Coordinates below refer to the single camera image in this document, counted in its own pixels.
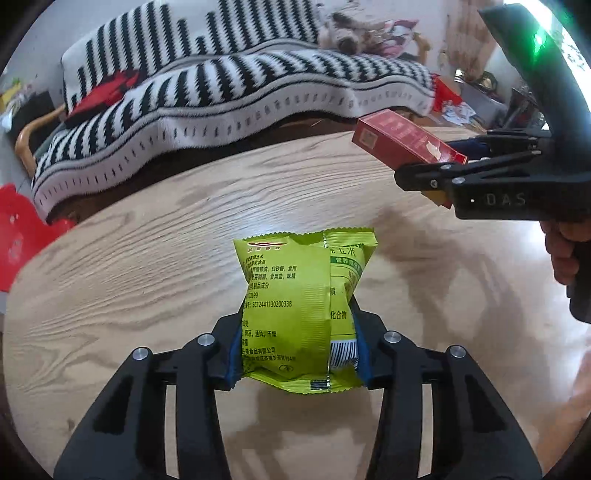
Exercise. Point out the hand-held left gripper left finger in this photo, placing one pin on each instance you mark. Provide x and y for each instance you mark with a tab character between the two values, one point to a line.
234	360

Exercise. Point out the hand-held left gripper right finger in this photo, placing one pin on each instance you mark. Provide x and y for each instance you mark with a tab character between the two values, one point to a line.
364	364

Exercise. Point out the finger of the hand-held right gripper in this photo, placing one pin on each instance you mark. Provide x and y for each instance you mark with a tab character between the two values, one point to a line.
425	177
471	148

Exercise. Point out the red cigarette box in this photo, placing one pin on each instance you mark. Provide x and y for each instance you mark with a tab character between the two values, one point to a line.
397	138

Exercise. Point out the green snack packet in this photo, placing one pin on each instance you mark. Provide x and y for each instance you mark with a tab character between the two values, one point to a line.
286	300

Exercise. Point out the person's right hand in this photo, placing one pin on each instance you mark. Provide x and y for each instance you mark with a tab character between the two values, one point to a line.
561	254

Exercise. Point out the printed leaflets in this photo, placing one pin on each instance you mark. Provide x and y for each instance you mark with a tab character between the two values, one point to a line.
461	113

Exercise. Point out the grey cabinet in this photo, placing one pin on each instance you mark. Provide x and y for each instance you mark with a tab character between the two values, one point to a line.
485	104

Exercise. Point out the red paper bag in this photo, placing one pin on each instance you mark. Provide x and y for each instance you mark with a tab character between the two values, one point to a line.
448	94

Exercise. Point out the dark chair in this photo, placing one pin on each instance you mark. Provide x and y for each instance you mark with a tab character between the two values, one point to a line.
521	110

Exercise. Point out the red pink printed cushion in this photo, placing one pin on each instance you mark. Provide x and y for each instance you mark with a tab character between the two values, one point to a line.
392	37

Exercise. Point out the plush dog toy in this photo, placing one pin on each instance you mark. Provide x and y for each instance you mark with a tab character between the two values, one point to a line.
344	34

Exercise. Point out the black white striped blanket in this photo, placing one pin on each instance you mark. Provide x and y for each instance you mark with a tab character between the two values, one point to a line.
207	106

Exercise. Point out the red plastic stool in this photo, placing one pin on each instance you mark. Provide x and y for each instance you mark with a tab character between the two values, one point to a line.
18	230

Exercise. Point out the red cloth on sofa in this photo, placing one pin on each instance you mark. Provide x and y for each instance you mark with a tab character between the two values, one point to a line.
106	94

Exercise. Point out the black box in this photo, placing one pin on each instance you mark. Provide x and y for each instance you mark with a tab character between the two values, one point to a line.
34	113

